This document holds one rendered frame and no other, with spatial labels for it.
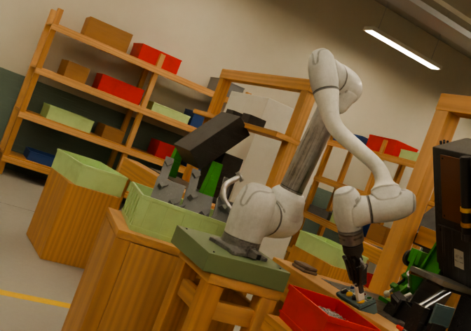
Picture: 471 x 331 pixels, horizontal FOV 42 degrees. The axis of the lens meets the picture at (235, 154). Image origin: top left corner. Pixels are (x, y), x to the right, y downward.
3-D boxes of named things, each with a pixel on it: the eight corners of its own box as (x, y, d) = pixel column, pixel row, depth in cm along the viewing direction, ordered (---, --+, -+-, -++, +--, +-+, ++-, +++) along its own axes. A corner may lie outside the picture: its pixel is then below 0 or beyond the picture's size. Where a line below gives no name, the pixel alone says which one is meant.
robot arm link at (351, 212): (336, 235, 220) (373, 230, 218) (330, 195, 216) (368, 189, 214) (333, 224, 230) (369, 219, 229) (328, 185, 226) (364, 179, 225)
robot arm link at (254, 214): (215, 227, 242) (233, 174, 242) (242, 231, 257) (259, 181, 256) (246, 243, 232) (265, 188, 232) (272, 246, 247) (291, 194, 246)
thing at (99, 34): (200, 233, 915) (255, 89, 915) (-4, 173, 768) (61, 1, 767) (186, 223, 962) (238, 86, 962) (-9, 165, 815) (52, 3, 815)
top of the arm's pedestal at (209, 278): (207, 282, 223) (211, 272, 223) (177, 255, 251) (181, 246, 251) (279, 301, 237) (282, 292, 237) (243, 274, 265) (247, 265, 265)
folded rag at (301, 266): (291, 264, 280) (293, 259, 280) (304, 268, 284) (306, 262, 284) (303, 272, 271) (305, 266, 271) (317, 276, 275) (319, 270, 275)
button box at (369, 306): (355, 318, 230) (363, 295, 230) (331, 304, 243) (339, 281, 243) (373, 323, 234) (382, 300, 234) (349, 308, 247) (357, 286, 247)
